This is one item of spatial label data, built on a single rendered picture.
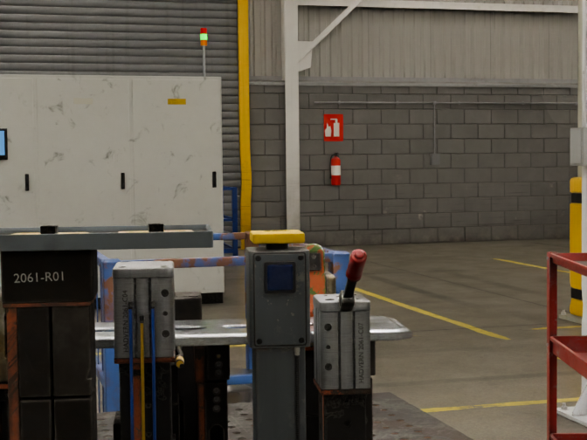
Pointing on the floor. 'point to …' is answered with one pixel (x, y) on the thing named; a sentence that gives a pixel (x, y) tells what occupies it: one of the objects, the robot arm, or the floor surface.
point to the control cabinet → (116, 160)
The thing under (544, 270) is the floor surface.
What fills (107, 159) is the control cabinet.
